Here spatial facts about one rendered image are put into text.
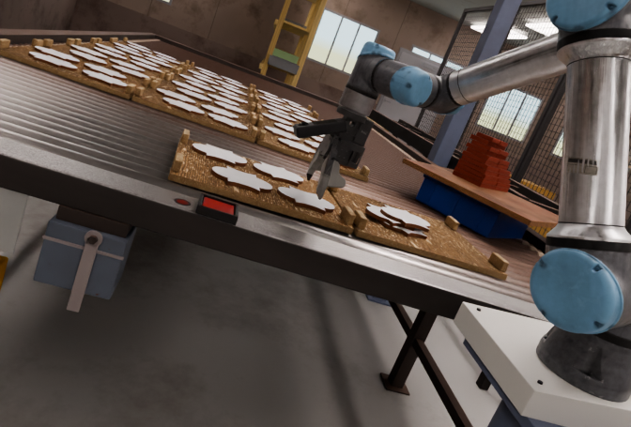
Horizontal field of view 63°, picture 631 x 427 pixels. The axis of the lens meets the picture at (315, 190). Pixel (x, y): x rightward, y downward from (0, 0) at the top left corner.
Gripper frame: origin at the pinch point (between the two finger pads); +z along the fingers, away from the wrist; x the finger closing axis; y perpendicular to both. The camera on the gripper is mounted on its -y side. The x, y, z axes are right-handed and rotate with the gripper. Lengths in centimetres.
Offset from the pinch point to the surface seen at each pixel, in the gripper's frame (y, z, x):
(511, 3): 112, -99, 167
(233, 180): -17.9, 2.8, -5.0
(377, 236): 16.1, 2.9, -9.8
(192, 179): -26.3, 4.2, -9.6
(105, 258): -36.3, 19.1, -23.2
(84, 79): -63, 5, 61
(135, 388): -17, 97, 44
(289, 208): -5.1, 3.4, -9.4
